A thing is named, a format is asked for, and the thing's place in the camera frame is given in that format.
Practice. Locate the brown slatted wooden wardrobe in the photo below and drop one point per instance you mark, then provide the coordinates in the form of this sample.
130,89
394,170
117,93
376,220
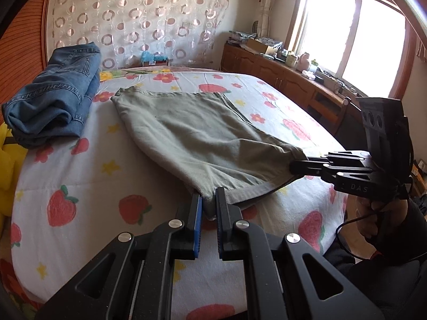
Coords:
23,40

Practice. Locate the grey-green pants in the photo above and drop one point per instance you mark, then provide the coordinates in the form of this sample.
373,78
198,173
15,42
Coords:
206,140

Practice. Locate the long wooden cabinet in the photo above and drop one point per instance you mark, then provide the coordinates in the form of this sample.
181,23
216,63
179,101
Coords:
267,70

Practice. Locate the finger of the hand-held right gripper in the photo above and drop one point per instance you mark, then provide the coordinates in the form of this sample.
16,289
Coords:
347,159
310,169

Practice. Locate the strawberry printed white quilt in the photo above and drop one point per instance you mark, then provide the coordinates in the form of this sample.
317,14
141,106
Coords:
100,190

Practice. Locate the white bottle green cap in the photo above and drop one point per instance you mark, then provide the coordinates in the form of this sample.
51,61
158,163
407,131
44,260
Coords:
313,66

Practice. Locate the white tissue pack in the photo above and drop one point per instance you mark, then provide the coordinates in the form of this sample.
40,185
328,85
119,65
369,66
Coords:
308,74

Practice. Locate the beige patterned window curtain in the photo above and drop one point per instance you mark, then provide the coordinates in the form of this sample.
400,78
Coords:
268,6

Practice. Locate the patterned cloth bundle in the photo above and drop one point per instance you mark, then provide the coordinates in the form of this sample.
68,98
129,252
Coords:
240,35

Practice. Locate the folded blue jeans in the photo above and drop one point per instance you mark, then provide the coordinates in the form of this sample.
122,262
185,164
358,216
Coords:
50,96

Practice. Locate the circle patterned sheer curtain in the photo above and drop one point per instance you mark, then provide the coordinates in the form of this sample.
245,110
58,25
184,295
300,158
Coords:
133,16

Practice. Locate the white jar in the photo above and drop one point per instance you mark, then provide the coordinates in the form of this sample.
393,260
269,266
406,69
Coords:
291,60

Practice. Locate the small printed cardboard box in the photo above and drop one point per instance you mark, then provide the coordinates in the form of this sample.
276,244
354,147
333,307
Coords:
160,62

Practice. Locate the wooden framed window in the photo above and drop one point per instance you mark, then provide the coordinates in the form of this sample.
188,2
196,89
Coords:
350,33

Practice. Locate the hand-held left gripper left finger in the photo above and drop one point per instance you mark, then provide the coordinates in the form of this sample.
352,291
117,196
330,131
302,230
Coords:
196,226

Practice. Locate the blue plastic bag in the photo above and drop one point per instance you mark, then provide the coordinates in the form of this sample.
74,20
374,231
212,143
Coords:
147,56

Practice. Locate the pink bottle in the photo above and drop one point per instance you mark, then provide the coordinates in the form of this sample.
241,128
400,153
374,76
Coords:
304,61

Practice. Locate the person's dark clothing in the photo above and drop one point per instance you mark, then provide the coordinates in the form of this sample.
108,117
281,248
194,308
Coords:
383,290

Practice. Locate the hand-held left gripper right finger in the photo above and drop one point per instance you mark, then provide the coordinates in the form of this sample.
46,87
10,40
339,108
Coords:
219,230

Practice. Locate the person's right hand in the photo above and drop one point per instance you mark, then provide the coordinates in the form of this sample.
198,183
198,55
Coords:
367,220

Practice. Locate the yellow plush toy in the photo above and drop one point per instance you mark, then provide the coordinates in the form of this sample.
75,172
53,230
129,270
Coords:
10,173

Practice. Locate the open cardboard box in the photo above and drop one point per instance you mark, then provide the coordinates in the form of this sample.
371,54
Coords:
255,45

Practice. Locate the person's right forearm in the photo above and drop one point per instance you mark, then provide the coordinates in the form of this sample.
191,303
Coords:
413,233

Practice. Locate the floral blanket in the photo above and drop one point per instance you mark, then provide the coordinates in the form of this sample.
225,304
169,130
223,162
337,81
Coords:
13,293

